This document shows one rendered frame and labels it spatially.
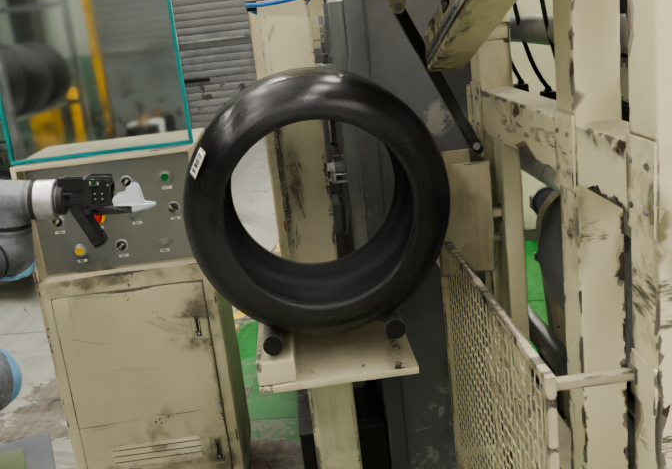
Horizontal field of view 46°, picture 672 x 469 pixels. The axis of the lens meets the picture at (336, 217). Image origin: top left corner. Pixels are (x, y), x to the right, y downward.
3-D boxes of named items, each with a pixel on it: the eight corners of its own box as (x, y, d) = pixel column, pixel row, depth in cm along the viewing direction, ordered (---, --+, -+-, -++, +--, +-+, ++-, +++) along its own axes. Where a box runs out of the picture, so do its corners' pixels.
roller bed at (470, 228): (427, 255, 226) (418, 154, 218) (478, 249, 227) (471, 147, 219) (441, 277, 207) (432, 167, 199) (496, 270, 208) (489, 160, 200)
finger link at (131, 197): (152, 186, 174) (110, 186, 173) (153, 212, 175) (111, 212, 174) (154, 183, 177) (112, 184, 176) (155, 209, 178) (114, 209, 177)
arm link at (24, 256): (-23, 282, 175) (-30, 229, 172) (12, 266, 186) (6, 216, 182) (12, 287, 172) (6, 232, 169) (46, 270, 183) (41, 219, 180)
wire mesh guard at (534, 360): (455, 457, 232) (436, 231, 214) (461, 456, 232) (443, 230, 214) (561, 721, 145) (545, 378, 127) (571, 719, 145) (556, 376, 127)
